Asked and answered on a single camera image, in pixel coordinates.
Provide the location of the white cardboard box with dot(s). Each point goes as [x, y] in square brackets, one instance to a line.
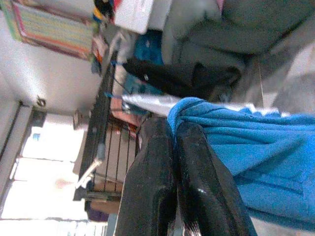
[137, 14]

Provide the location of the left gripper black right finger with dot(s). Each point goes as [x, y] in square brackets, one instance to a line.
[206, 186]

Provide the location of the black garment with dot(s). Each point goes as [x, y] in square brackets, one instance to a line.
[172, 76]

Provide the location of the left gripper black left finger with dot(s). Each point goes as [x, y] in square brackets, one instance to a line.
[147, 177]

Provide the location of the blue shirt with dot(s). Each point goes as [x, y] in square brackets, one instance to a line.
[258, 152]

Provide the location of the white shirt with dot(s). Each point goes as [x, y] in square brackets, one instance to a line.
[152, 102]

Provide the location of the dark green leather sofa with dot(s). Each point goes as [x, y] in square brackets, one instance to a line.
[221, 32]

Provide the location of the black metal drying rack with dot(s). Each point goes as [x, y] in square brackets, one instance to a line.
[94, 137]

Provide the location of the blue plastic hanger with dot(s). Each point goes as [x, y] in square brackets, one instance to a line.
[116, 63]
[110, 95]

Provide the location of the colourful striped board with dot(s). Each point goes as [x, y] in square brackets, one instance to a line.
[54, 29]

